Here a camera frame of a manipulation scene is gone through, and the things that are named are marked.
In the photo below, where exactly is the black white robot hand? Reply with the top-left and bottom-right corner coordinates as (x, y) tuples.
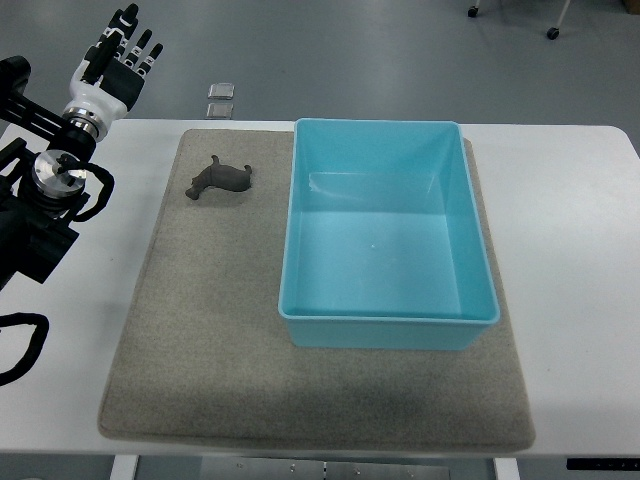
(63, 3), (163, 141)

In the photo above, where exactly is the brown toy hippo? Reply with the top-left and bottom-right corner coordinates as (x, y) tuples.
(185, 155), (253, 200)

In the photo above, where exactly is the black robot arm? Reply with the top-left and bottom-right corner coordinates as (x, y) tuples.
(1, 56), (115, 284)

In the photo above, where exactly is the blue plastic box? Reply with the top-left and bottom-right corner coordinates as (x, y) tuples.
(278, 118), (501, 350)

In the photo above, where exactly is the lower floor socket plate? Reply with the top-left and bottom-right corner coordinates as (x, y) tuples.
(206, 102), (234, 119)

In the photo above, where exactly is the floor socket plate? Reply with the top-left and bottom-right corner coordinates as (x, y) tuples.
(208, 82), (235, 100)
(206, 102), (234, 119)

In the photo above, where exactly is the upper floor socket plate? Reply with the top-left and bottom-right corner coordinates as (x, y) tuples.
(208, 82), (235, 100)

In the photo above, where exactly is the grey felt mat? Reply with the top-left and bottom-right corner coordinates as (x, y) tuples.
(98, 129), (535, 454)

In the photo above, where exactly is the right chair caster wheel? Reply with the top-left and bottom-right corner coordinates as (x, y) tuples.
(546, 27), (559, 40)

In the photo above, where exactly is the black table control panel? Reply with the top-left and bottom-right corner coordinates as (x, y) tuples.
(566, 457), (640, 472)

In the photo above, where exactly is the black sleeved cable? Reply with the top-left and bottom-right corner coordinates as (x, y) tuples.
(0, 312), (51, 387)

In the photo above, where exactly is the metal table frame crossbar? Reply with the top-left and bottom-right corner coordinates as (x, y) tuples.
(199, 457), (451, 480)

